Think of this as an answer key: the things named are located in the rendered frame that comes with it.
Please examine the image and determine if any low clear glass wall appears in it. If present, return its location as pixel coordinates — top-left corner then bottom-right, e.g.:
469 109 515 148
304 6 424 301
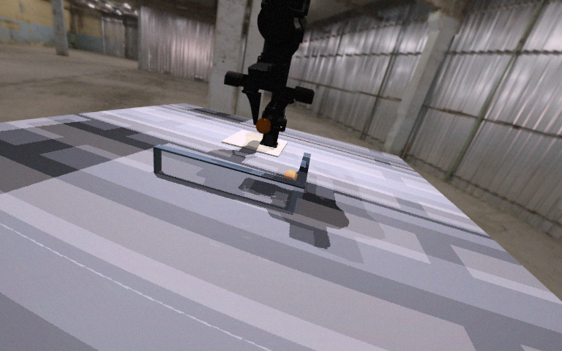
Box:
154 149 304 214

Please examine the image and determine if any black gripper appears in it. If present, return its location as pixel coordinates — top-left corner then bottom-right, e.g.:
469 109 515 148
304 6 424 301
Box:
224 48 315 129

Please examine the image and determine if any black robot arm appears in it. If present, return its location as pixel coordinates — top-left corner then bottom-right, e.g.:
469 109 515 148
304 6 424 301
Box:
248 0 311 148

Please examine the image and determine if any brown ball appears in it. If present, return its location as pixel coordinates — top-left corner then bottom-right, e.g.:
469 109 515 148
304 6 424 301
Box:
256 118 271 134

